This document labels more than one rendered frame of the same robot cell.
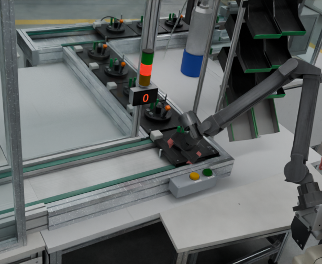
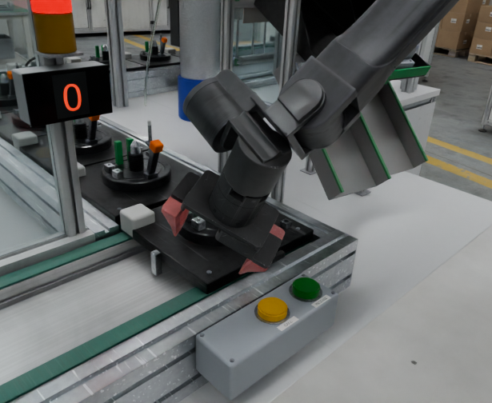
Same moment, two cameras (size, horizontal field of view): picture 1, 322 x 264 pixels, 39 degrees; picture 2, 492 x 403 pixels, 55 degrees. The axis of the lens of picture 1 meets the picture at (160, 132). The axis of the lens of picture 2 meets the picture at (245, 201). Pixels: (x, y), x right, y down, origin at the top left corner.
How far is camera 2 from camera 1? 1.31 m
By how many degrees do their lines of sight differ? 11
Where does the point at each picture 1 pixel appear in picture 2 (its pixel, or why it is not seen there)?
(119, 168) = (25, 339)
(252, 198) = (437, 336)
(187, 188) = (259, 357)
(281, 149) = (422, 205)
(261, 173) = (416, 263)
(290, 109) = not seen: hidden behind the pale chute
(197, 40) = (199, 49)
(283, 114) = not seen: hidden behind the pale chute
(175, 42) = (162, 81)
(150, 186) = (130, 382)
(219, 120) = (350, 65)
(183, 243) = not seen: outside the picture
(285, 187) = (489, 285)
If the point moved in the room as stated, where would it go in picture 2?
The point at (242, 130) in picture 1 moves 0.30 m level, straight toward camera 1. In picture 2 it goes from (350, 169) to (378, 252)
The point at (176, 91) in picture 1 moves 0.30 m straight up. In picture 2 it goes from (177, 145) to (174, 45)
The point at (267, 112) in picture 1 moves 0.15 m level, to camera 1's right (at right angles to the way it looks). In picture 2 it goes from (387, 125) to (449, 125)
